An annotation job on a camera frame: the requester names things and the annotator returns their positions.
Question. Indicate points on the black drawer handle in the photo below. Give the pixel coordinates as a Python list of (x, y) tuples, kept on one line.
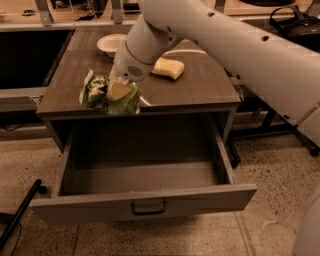
[(140, 209)]

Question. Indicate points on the black stand leg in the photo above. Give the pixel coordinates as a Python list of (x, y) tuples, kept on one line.
[(12, 220)]

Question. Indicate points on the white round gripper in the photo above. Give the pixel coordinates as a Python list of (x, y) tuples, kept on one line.
[(128, 65)]

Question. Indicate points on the green jalapeno chip bag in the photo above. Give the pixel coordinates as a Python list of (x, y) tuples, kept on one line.
[(93, 95)]

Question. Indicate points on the black cart frame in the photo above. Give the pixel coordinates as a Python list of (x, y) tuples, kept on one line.
[(268, 129)]

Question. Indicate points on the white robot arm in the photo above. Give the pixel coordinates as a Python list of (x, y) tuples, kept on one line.
[(284, 74)]

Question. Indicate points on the grey wooden drawer cabinet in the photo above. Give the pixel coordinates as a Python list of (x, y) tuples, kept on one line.
[(203, 87)]

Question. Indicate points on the yellow sponge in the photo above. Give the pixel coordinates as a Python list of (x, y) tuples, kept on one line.
[(168, 68)]

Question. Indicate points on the white bowl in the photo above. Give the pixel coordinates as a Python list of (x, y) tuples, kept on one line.
[(109, 44)]

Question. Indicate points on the open grey top drawer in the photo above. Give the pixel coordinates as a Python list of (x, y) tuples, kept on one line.
[(109, 164)]

